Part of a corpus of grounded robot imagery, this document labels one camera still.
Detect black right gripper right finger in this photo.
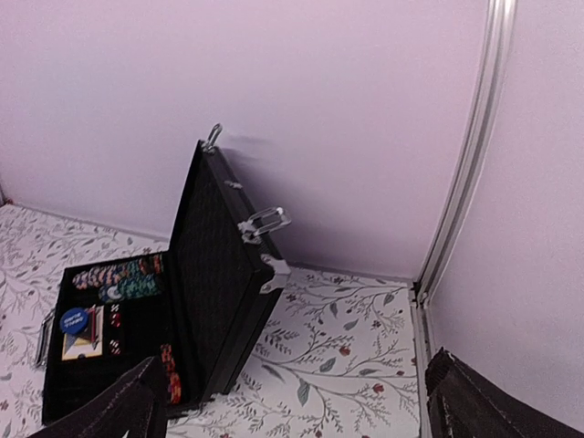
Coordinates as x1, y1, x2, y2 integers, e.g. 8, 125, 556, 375
425, 349, 583, 438

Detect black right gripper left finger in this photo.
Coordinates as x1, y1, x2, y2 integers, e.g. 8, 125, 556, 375
33, 357, 167, 438

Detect orange chip stack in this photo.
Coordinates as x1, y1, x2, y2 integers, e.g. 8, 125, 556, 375
160, 343, 183, 405

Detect red dice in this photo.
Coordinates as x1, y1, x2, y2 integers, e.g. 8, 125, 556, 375
109, 304, 122, 356

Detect blue card deck box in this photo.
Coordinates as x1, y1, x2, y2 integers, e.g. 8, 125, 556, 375
61, 306, 104, 361

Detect blue small blind button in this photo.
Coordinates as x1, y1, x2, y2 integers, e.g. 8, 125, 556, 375
59, 308, 89, 336

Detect black poker case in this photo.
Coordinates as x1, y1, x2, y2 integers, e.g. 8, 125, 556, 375
42, 125, 290, 425

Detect green chip row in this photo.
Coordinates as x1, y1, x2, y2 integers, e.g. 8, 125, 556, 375
98, 261, 162, 303

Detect blue white chip row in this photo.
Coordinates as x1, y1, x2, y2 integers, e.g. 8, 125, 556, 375
72, 266, 127, 290

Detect chrome case handle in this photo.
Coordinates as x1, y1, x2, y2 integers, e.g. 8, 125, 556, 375
34, 309, 55, 369

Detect right aluminium frame post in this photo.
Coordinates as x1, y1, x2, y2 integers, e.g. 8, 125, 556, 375
416, 0, 517, 307

